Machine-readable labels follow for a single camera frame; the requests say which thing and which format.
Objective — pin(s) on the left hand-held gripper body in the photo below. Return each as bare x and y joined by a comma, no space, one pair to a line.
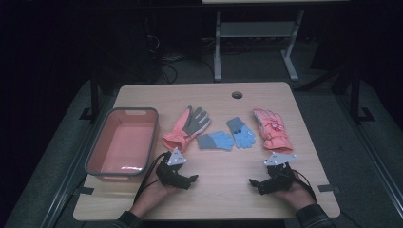
169,175

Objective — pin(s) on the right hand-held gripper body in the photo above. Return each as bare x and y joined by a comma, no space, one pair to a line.
280,180

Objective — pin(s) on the plain blue knit glove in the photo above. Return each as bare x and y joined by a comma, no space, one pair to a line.
217,141

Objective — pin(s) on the pink glove with grey palm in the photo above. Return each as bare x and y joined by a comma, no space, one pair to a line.
187,129

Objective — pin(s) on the pink printed ski glove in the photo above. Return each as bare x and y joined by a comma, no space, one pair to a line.
272,129

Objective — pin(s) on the dotted blue knit glove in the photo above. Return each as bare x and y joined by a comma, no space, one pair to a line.
242,133

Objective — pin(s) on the pink plastic basket grey rim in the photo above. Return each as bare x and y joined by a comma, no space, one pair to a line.
125,142

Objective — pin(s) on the person's right hand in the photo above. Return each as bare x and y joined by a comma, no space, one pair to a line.
299,196

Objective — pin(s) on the person's left hand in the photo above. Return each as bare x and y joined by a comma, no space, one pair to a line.
149,199

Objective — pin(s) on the black tape strip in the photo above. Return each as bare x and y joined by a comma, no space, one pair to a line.
329,188
85,190

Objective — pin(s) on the black metal stand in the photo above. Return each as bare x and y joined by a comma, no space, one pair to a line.
355,95
94,95

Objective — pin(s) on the white metal desk frame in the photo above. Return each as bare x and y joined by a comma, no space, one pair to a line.
255,29

